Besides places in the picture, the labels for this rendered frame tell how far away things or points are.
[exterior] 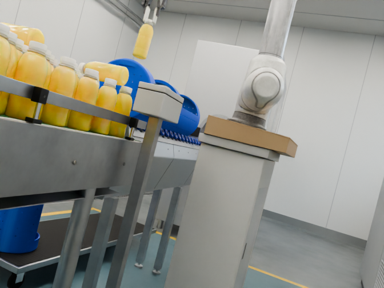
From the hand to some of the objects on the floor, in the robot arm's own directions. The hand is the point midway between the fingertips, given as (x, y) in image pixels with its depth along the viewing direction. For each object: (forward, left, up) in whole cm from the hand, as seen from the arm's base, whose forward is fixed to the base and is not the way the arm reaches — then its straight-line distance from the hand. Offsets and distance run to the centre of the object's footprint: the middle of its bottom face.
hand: (151, 15), depth 169 cm
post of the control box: (-33, +38, -145) cm, 153 cm away
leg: (-9, -91, -147) cm, 173 cm away
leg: (-23, -90, -147) cm, 173 cm away
